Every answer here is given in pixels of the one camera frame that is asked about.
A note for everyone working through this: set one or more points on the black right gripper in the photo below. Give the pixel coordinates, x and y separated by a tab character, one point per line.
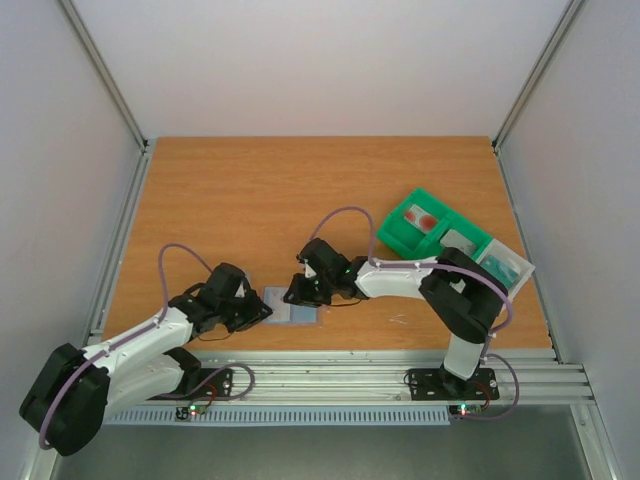
304	289

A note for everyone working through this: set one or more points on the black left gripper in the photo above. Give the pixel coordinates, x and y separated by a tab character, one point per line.
256	313

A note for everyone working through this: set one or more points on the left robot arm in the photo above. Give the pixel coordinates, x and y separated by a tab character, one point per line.
78	389

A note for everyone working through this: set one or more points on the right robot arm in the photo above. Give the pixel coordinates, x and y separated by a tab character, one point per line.
464	296

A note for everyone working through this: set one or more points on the red white cards stack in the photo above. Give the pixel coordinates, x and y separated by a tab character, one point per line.
420	219

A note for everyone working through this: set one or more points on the teal cards stack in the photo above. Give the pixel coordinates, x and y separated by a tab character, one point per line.
503	269

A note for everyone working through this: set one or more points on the green bin far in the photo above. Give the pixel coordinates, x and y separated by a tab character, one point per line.
405	240

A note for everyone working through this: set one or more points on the green bin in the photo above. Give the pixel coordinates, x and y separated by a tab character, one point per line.
405	240
467	228

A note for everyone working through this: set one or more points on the left controller board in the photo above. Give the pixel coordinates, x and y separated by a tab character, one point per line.
190	412

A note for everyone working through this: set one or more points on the controller board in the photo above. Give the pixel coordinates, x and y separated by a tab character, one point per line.
466	409
190	412

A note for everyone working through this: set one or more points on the green bin middle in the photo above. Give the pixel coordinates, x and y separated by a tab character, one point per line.
467	228

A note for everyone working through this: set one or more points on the right controller board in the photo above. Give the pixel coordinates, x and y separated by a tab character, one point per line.
466	409

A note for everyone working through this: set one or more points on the white translucent bin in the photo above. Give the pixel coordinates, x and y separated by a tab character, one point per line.
499	249

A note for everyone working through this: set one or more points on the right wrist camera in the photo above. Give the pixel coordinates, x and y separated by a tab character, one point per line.
308	271

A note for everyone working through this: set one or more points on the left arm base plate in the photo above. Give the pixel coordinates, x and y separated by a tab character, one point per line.
204	384

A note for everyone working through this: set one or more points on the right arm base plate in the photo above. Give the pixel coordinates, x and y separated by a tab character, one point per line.
431	384

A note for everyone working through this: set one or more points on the grey slotted cable duct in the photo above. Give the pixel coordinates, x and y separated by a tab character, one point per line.
280	415

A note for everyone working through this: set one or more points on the aluminium corner post left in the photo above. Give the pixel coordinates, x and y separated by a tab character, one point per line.
86	41

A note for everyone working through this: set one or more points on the aluminium corner post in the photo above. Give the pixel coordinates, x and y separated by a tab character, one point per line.
86	41
542	63

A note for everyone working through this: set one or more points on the aluminium corner post right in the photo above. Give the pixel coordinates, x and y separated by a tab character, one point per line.
542	63

